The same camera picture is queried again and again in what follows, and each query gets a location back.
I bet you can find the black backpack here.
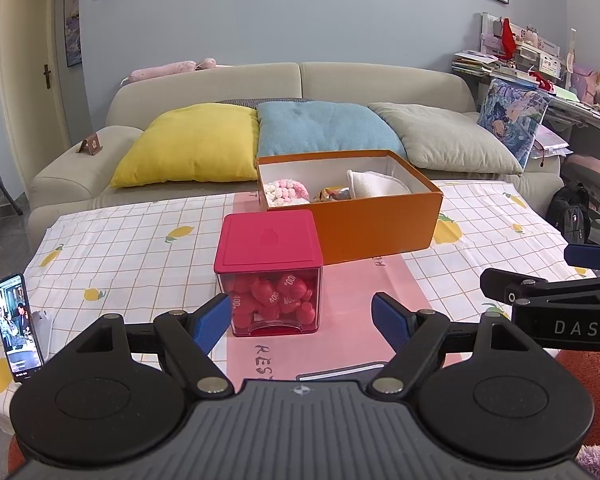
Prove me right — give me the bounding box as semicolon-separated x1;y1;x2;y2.
545;182;593;243

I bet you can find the striped pillow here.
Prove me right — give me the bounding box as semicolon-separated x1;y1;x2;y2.
215;96;306;108

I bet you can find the red hanging ornament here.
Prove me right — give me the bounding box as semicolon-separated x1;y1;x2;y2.
500;17;518;58

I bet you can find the orange cardboard box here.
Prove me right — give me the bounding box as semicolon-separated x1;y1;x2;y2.
256;149;444;266

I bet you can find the white phone stand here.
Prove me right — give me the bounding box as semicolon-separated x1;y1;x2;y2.
30;310;55;361

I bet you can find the pink plush bolster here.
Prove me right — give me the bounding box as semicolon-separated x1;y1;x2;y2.
120;57;218;86

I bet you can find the purple bag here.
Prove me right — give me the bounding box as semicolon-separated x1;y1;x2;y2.
570;62;600;102

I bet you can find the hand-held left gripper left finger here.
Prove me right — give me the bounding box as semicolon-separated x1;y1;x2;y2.
72;293;232;396

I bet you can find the pink chair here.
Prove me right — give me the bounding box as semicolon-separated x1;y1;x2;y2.
562;125;600;198

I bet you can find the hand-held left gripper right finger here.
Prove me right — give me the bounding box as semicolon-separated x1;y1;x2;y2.
371;291;532;396

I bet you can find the beige sofa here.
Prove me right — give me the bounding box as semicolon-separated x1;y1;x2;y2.
27;61;566;241

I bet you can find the grey-green pillow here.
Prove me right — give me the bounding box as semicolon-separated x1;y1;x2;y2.
367;102;525;176

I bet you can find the stack of books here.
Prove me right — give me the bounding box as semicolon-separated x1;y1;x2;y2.
451;50;501;78

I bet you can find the red lid clear box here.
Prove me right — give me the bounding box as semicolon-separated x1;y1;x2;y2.
213;209;325;338

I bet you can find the brown phone stand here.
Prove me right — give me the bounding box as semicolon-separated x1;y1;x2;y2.
76;132;103;157

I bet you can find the white towel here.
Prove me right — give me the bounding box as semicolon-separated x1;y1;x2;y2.
346;169;412;201

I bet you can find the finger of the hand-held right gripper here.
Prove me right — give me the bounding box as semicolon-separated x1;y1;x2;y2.
564;244;600;272
480;267;600;308

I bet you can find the checked lemon print tablecloth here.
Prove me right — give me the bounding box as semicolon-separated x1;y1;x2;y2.
0;180;600;411

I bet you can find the orange rug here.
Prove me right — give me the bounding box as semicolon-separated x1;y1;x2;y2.
550;347;600;448

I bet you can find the white desk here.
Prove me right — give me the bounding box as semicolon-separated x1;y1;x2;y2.
450;50;600;221

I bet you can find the narrow framed wall picture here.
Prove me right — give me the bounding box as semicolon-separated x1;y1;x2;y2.
62;0;83;67

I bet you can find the yellow pillow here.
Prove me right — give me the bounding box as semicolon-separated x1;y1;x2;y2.
110;103;261;188

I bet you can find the blue pillow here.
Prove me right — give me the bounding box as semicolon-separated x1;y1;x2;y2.
256;100;408;161

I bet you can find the colourful soft toy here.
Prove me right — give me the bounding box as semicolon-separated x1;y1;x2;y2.
312;186;355;203

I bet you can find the cartoon printed pillow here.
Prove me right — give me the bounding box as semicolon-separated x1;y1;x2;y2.
476;78;551;168

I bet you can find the smartphone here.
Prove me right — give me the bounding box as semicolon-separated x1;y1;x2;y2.
0;272;46;375

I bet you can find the cream door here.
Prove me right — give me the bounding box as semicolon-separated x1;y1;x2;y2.
0;0;58;171

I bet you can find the pink white crochet toy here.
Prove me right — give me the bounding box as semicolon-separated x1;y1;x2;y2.
262;177;311;207

